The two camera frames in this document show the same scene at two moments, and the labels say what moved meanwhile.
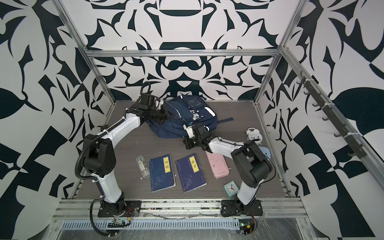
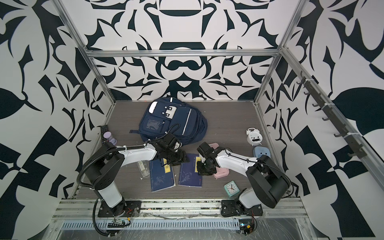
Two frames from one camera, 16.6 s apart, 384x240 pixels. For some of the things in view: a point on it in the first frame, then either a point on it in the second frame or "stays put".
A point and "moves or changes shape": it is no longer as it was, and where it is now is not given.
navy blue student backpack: (180, 110) moves or changes shape
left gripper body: (161, 115) -> (175, 158)
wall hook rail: (357, 148) stays put
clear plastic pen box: (143, 166) stays put
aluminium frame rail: (88, 209) stays put
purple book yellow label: (189, 173) moves or changes shape
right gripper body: (192, 142) -> (204, 168)
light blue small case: (266, 151) stays put
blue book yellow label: (161, 173) stays put
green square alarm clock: (231, 188) stays put
